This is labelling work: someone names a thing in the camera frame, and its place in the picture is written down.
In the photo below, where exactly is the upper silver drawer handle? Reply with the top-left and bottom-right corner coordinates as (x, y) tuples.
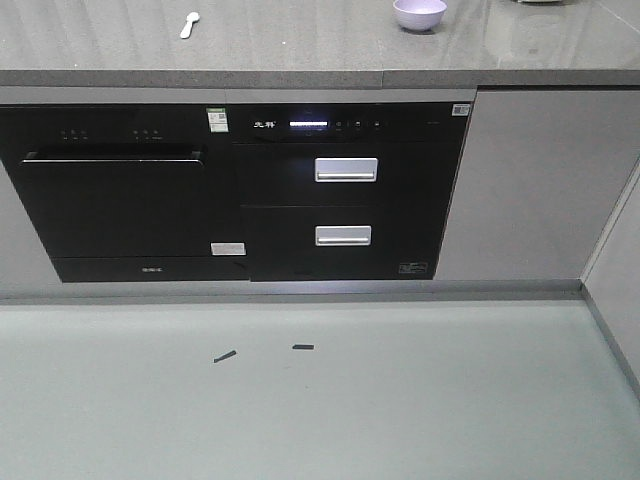
(314, 157), (378, 183)

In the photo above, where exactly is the silver drawer handle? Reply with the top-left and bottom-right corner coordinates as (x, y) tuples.
(315, 225), (372, 247)
(314, 157), (378, 183)

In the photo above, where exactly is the lilac plastic bowl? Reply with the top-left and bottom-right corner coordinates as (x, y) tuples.
(393, 0), (447, 32)

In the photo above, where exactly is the black drawer sterilizer cabinet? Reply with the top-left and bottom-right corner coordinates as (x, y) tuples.
(229, 100), (472, 282)

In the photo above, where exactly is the grey cabinet door left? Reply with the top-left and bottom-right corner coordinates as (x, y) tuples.
(1, 167), (62, 298)

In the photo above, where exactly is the black tape strip left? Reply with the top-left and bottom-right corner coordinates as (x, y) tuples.
(213, 350), (237, 364)

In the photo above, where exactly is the grey cabinet door right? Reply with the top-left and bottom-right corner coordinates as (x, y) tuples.
(436, 90), (639, 281)

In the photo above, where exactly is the pale green plastic spoon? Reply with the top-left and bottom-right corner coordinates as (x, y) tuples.
(179, 11), (200, 40)

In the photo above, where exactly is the lower silver drawer handle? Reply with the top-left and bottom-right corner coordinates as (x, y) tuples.
(315, 225), (372, 247)

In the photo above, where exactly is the black built-in dishwasher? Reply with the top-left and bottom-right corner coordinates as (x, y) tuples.
(1, 86), (249, 283)

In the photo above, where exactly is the grey cabinet door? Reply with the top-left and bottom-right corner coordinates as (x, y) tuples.
(1, 167), (62, 298)
(436, 90), (639, 281)

